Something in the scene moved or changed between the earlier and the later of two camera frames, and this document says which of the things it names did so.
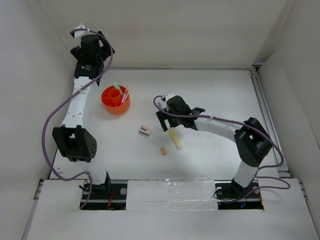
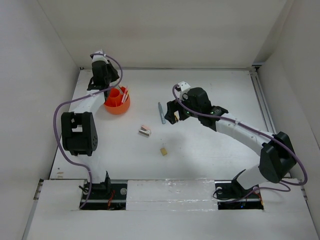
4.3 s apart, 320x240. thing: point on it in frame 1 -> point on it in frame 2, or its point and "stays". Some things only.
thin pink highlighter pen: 124,95 stays
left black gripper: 105,49 -> 114,77
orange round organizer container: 111,98 stays
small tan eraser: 163,151 stays
